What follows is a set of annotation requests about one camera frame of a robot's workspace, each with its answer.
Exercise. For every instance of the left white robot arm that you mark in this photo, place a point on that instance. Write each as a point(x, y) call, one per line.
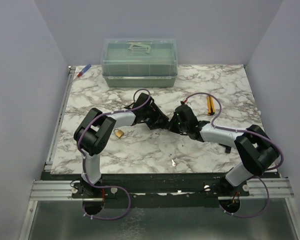
point(94, 132)

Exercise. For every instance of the aluminium rail left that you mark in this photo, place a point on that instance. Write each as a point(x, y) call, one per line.
point(54, 190)

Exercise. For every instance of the green transparent toolbox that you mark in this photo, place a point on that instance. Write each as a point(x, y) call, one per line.
point(145, 63)

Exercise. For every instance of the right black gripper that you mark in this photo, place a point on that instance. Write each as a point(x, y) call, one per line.
point(172, 124)

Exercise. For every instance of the yellow utility knife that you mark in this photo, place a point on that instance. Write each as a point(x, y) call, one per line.
point(210, 106)

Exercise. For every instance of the small brass padlock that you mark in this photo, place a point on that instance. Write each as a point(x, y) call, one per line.
point(118, 133)

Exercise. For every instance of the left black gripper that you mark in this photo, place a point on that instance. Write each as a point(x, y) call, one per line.
point(158, 115)

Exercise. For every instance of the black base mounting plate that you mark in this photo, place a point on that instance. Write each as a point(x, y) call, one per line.
point(158, 190)

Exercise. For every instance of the blue red screwdriver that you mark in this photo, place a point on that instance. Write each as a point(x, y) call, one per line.
point(84, 70)

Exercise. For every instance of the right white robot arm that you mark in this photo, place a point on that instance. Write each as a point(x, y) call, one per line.
point(257, 154)

